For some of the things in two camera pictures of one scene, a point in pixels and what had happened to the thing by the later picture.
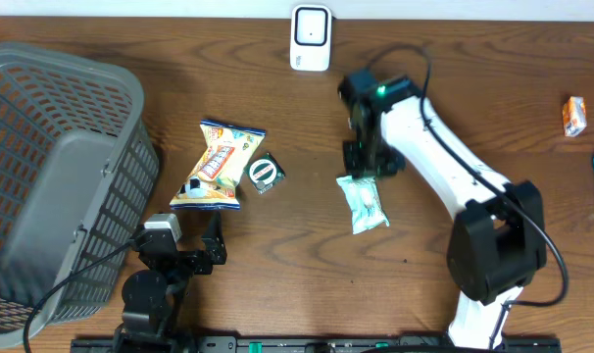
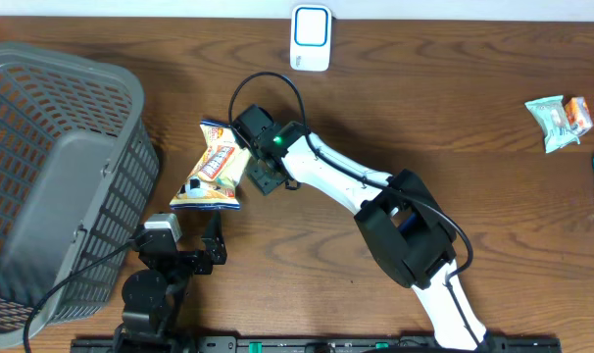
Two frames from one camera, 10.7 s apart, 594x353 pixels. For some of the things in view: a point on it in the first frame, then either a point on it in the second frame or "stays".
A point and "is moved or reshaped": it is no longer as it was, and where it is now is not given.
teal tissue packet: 364,198 is moved or reshaped
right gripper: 356,168 to 262,181
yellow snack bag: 229,151 stays
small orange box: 574,113 stays
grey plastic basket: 71,171 stays
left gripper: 203,264 stays
